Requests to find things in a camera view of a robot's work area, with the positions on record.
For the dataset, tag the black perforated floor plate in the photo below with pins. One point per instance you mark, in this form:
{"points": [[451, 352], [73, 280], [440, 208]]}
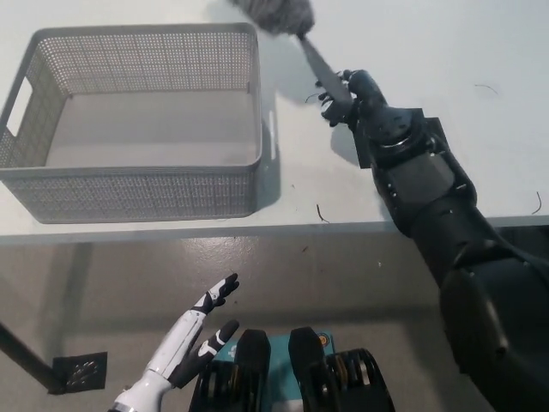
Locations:
{"points": [[83, 371]]}

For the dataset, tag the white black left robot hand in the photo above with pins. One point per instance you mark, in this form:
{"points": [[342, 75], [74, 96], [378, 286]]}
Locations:
{"points": [[176, 347]]}

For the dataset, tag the grey perforated plastic basket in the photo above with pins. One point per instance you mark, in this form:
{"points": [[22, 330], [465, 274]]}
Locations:
{"points": [[128, 189]]}

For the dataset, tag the thin dark thread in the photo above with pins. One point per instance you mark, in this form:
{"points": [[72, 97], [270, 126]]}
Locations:
{"points": [[311, 98], [321, 214], [538, 206], [489, 87]]}

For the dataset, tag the black tape patch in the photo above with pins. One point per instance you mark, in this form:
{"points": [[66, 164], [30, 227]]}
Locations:
{"points": [[363, 152]]}

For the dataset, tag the black table leg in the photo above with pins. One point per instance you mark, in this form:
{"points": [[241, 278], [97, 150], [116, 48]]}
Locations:
{"points": [[30, 356]]}

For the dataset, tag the grey fluffy duster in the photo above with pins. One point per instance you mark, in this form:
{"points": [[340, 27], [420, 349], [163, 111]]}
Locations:
{"points": [[274, 17]]}

